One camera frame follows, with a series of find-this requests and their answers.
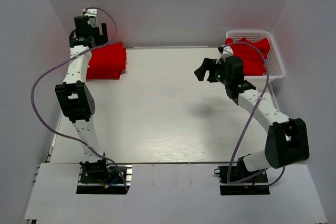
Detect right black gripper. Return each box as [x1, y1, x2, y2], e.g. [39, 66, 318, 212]
[195, 58, 231, 86]

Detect red t shirt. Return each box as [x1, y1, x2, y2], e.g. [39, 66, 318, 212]
[86, 69, 123, 80]
[88, 42, 127, 75]

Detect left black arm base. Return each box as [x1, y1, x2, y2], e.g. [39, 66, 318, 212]
[76, 159, 133, 195]

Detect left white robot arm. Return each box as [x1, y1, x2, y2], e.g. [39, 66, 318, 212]
[55, 14, 104, 165]

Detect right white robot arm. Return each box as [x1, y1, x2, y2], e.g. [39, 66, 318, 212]
[194, 56, 310, 182]

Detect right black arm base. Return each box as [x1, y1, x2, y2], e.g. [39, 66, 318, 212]
[214, 165, 270, 196]

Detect red t shirts in basket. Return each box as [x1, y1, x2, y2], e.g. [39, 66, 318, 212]
[231, 37, 270, 76]

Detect folded red t shirt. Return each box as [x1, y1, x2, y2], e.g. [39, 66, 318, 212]
[86, 69, 123, 80]

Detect white plastic basket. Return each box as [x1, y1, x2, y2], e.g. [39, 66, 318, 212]
[225, 30, 286, 82]

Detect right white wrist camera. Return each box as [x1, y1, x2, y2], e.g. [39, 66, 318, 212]
[216, 45, 234, 64]

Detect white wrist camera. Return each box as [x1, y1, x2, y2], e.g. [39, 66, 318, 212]
[216, 45, 234, 64]
[82, 8, 98, 27]

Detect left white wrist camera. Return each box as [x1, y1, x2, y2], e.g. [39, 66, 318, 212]
[82, 8, 98, 27]

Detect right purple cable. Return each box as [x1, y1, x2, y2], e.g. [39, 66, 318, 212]
[217, 41, 285, 189]

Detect purple cable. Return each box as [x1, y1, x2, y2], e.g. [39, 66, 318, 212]
[217, 41, 285, 189]
[30, 7, 129, 194]

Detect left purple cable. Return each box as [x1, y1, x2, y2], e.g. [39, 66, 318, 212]
[30, 7, 129, 194]

